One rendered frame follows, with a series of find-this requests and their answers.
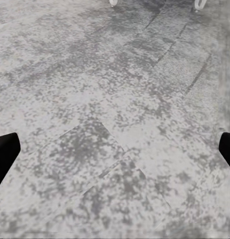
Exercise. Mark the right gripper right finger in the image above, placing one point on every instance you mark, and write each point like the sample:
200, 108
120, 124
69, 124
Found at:
224, 146

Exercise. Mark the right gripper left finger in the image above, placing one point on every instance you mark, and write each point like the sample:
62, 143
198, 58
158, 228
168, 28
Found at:
9, 150

